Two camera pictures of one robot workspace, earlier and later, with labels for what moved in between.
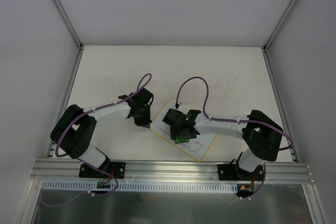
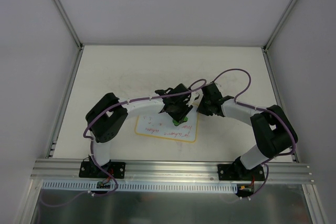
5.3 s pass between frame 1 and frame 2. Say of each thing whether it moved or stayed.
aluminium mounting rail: stayed
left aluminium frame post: stayed
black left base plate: stayed
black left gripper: moved
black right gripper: moved
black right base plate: stayed
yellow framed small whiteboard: moved
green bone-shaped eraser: moved
